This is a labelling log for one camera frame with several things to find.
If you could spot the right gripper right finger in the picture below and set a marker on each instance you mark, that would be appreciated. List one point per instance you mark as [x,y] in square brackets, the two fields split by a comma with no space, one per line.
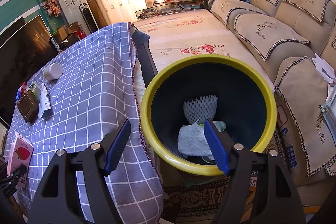
[276,198]

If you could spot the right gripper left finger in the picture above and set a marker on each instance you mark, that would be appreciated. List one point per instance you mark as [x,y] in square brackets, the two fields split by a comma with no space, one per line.
[57,197]

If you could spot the pink strawberry milk carton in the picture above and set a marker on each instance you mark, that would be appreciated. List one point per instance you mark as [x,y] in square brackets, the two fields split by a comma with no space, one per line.
[21,151]

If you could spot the dark plastic food tray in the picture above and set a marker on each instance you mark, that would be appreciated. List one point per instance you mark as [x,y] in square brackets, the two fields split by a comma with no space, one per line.
[28,106]

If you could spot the red snack bag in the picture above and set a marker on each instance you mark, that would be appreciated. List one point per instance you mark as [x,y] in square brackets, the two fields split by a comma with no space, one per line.
[45,109]

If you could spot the green label plastic bottle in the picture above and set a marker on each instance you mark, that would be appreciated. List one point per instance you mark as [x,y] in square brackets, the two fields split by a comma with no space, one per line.
[220,125]

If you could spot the green tea box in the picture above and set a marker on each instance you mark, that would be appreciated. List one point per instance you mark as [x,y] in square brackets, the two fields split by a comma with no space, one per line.
[34,87]

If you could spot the white paper cup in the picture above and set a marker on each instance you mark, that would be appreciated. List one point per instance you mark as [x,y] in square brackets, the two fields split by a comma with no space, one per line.
[53,72]

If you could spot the white foam fruit net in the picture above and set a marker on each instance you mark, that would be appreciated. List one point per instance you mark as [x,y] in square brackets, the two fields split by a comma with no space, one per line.
[200,109]

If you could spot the yellow rimmed black trash bin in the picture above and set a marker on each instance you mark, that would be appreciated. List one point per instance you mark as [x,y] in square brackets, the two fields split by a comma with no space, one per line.
[181,97]

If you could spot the blue tissue pack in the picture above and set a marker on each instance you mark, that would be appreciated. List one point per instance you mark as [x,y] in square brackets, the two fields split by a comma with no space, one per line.
[18,95]

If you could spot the blue checkered tablecloth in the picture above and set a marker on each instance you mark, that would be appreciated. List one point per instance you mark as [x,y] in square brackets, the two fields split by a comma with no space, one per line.
[101,85]

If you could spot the large flat screen television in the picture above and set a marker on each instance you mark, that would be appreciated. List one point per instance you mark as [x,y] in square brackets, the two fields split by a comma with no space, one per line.
[23,54]

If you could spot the beige sofa with covers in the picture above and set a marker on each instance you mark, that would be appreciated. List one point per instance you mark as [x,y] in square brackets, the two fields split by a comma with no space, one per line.
[294,42]

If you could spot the black tower fan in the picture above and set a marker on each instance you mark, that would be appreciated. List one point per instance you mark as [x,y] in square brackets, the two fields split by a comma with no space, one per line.
[88,17]

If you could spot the artificial flower bunch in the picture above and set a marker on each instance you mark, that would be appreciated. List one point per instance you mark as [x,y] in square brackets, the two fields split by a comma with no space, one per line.
[51,7]

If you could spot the floral floor mattress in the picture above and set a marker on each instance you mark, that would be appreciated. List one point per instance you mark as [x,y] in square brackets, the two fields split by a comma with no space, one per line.
[176,36]

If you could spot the book rack by window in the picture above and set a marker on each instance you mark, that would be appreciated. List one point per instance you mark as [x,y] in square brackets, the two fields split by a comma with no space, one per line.
[170,7]

